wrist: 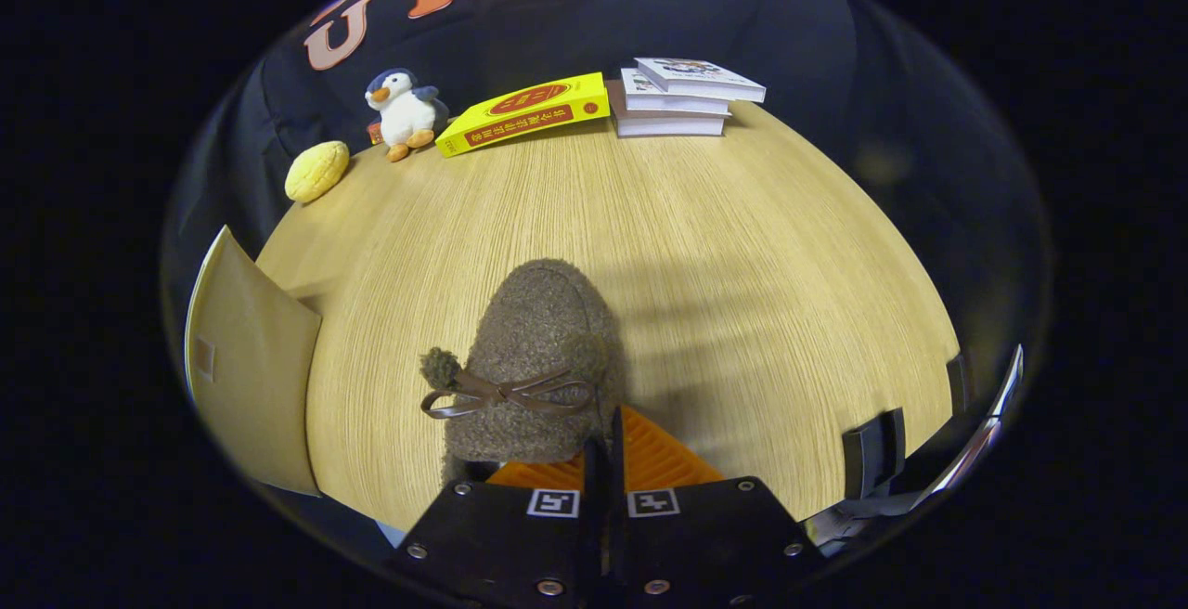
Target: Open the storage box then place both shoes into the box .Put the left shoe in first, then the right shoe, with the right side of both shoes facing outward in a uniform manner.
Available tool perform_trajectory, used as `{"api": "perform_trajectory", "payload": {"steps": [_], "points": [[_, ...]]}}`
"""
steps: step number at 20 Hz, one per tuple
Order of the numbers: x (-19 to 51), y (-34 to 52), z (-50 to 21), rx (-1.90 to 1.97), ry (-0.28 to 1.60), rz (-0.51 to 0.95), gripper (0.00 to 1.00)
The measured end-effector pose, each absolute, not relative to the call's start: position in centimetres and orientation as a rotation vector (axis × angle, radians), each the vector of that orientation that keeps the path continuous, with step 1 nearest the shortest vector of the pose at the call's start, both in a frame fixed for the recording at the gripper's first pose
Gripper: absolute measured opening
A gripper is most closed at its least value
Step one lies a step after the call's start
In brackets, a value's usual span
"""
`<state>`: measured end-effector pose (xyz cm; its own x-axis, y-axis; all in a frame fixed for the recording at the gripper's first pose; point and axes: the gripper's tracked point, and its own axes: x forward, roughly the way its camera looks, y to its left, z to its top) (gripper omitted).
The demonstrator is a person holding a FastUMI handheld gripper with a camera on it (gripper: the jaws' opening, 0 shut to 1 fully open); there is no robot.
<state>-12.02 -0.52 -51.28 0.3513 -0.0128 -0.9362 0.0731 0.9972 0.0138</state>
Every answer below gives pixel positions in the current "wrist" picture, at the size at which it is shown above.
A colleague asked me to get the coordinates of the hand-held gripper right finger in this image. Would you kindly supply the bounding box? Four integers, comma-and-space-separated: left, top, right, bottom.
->
609, 408, 829, 609

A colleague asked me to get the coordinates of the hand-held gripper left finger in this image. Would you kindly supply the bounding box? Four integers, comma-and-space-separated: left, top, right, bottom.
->
388, 440, 611, 609

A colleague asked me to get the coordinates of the brown fuzzy shoe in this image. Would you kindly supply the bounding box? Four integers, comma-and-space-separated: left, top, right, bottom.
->
420, 258, 627, 485

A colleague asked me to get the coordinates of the yellow book with red circle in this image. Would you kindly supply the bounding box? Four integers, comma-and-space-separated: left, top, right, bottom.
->
434, 71, 612, 159

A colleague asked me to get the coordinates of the yellow plush bun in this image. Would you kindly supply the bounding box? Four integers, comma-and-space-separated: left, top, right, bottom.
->
284, 140, 351, 204

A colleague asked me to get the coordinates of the plush penguin toy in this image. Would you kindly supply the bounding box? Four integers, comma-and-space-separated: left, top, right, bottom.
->
364, 68, 451, 163

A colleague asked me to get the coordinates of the white book with illustrated cover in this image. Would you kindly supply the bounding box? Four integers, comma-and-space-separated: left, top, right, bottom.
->
634, 57, 768, 104

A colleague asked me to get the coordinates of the black backdrop cloth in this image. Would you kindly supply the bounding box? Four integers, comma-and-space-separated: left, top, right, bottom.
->
167, 0, 1054, 387

